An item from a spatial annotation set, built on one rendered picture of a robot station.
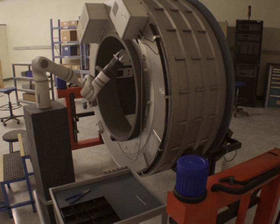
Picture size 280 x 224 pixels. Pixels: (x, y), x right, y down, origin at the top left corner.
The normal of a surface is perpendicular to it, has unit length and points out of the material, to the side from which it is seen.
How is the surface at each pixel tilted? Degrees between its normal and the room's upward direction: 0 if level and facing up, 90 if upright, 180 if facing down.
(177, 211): 90
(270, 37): 90
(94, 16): 55
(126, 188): 0
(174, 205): 90
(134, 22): 133
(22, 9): 90
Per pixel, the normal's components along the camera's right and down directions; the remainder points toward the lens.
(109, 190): 0.00, -0.96
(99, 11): 0.40, -0.33
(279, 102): -0.36, 0.28
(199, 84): 0.48, 0.07
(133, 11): 0.33, -0.53
